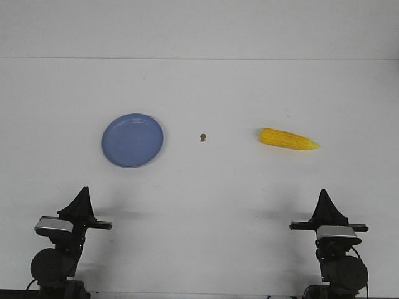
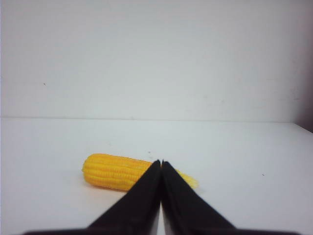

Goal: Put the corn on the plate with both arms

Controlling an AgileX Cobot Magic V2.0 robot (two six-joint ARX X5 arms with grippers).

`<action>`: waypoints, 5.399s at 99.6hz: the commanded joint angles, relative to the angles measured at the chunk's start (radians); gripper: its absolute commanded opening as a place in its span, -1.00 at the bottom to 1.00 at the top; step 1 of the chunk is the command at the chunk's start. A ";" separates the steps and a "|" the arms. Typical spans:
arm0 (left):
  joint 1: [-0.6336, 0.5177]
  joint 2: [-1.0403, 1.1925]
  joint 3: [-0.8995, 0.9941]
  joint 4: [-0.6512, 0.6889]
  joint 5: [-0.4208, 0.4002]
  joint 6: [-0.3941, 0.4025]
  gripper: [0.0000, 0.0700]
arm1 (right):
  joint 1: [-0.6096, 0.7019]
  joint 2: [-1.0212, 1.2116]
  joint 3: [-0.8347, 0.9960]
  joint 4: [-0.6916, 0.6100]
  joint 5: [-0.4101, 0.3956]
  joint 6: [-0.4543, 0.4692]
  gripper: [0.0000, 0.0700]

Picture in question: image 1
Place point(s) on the blue round plate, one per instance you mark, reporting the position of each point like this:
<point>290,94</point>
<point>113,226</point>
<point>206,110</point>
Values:
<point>132,140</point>

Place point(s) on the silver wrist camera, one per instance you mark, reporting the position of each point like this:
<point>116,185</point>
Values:
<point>346,232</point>
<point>53,227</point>

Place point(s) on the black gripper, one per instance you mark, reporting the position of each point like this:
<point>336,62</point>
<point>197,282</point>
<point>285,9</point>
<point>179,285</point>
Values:
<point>335,239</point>
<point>74,242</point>

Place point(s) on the yellow corn cob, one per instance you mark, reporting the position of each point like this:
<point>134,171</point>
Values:
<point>286,139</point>

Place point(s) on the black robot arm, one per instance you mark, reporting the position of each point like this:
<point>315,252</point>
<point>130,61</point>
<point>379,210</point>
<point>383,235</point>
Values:
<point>54,268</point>
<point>340,263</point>

